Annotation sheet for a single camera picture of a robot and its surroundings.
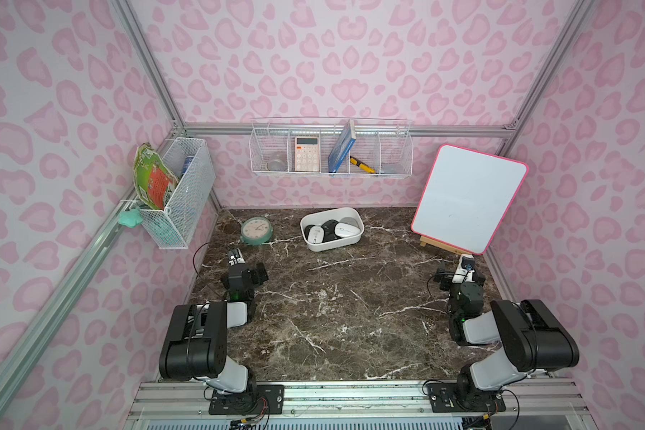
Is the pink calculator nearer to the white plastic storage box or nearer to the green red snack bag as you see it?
the white plastic storage box

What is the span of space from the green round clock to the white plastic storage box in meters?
0.15

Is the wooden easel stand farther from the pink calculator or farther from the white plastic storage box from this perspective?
the pink calculator

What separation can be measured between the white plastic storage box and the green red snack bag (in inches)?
19.1

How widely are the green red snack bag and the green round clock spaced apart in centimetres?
34

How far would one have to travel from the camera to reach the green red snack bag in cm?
69

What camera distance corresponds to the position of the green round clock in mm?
1091

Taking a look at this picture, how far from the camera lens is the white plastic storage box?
1047mm
